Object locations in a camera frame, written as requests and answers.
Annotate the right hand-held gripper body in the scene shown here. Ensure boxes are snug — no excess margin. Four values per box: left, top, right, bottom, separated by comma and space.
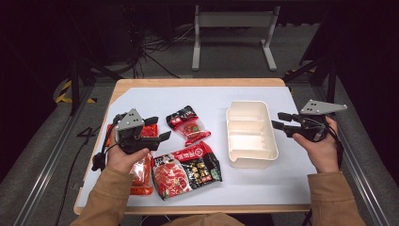
291, 99, 348, 143

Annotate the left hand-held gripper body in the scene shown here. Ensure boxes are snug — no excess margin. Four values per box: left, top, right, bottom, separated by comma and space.
114, 108, 162, 155

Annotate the small red and black packet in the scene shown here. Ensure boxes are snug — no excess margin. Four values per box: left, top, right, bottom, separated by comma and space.
165, 105, 212, 148

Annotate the white plastic container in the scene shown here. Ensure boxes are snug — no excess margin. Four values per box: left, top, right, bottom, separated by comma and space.
225, 100, 279, 170

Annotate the large red and black packet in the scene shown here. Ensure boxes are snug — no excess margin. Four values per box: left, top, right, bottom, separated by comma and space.
151, 140, 224, 201

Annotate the orange snack packet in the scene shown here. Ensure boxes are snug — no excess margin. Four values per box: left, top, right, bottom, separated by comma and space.
105, 122, 159, 196

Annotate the person's left hand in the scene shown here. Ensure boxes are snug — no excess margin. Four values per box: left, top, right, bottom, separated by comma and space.
106, 144, 152, 175

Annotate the person's right hand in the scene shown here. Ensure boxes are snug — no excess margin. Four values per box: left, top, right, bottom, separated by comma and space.
292, 116, 341, 174

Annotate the wooden table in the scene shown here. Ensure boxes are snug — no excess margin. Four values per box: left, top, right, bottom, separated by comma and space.
73, 78, 318, 216

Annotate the white table mat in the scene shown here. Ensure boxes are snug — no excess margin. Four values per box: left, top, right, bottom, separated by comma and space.
76, 86, 318, 208

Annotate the yellow and black floor tape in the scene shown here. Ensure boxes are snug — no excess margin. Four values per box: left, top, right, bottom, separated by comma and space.
55, 79, 97, 105

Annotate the person's lap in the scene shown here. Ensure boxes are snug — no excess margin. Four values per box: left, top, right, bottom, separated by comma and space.
161, 212, 246, 226

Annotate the grey metal stand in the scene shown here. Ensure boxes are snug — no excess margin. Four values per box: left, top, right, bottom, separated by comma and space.
191, 4, 281, 72

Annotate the left hand-held gripper cable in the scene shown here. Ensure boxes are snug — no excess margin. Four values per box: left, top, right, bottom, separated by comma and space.
90, 113, 124, 172

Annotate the black floor cable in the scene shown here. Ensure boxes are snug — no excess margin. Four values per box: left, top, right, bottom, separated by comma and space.
55, 125, 102, 226

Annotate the bundle of floor cables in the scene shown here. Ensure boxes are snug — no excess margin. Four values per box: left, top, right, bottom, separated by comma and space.
124, 6, 196, 79

